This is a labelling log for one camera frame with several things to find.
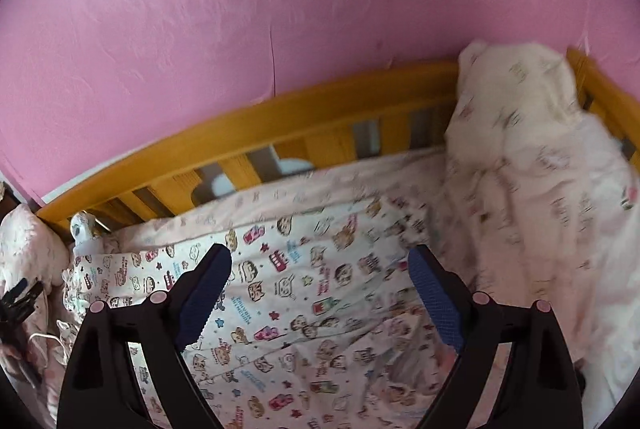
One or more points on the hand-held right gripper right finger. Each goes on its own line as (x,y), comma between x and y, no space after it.
(440,304)

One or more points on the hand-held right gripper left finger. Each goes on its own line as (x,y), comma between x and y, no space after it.
(200,304)

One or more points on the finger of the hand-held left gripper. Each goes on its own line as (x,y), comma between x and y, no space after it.
(24,291)

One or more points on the cartoon print pants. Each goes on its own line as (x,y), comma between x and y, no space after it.
(300,269)

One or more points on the pink fluffy pillow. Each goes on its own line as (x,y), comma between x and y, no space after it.
(30,239)

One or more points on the small white blue toy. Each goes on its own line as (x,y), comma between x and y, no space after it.
(82,229)

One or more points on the pink printed bed sheet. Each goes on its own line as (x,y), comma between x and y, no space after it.
(300,189)

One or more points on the white fluffy blanket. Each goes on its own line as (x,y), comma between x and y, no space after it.
(525,134)

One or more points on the orange wooden bed rail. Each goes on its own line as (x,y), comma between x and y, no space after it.
(300,109)

